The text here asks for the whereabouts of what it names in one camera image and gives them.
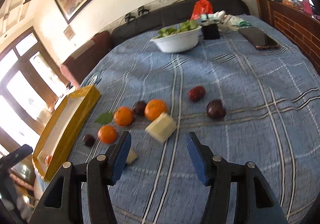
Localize dark purple plum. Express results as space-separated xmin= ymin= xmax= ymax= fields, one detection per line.
xmin=206 ymin=99 xmax=226 ymax=120
xmin=133 ymin=100 xmax=146 ymax=116
xmin=82 ymin=134 xmax=95 ymax=147

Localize small cream pastry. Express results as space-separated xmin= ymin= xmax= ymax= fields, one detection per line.
xmin=126 ymin=149 xmax=138 ymax=164

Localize orange mandarin with leaf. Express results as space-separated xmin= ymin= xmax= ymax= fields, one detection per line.
xmin=95 ymin=106 xmax=135 ymax=127

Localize red jujube date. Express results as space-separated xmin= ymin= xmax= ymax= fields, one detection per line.
xmin=188 ymin=86 xmax=206 ymax=102

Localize orange mandarin in tray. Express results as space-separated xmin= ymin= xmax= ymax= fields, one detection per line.
xmin=45 ymin=155 xmax=52 ymax=166

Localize yellow rimmed white tray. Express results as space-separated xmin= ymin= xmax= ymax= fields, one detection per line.
xmin=32 ymin=85 xmax=100 ymax=182

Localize wooden glass door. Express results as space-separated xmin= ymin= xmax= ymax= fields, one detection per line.
xmin=1 ymin=28 xmax=68 ymax=143

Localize blue plaid tablecloth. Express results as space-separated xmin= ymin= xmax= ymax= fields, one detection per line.
xmin=81 ymin=16 xmax=319 ymax=223

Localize maroon armchair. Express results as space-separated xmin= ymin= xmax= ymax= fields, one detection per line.
xmin=60 ymin=31 xmax=113 ymax=89

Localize black smartphone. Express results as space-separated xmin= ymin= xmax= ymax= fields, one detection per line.
xmin=238 ymin=27 xmax=279 ymax=50

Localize black small box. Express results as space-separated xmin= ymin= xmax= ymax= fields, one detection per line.
xmin=201 ymin=23 xmax=220 ymax=40

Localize white bowl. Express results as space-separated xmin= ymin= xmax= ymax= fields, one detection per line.
xmin=150 ymin=26 xmax=202 ymax=54

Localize white gloves pile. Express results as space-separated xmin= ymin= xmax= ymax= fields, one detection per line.
xmin=200 ymin=10 xmax=253 ymax=32

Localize black clamp on sofa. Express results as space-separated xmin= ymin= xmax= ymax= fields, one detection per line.
xmin=138 ymin=6 xmax=150 ymax=17
xmin=124 ymin=13 xmax=136 ymax=23

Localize black sofa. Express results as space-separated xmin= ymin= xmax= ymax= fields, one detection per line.
xmin=111 ymin=0 xmax=250 ymax=46

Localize green leafy vegetables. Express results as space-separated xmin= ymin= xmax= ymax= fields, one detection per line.
xmin=157 ymin=20 xmax=199 ymax=39

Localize brick wooden counter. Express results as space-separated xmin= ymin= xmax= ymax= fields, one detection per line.
xmin=257 ymin=0 xmax=319 ymax=72

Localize red plastic bag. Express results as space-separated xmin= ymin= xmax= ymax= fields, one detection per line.
xmin=190 ymin=0 xmax=213 ymax=20

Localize small wall plaque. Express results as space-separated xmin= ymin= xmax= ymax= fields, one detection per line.
xmin=63 ymin=25 xmax=75 ymax=41

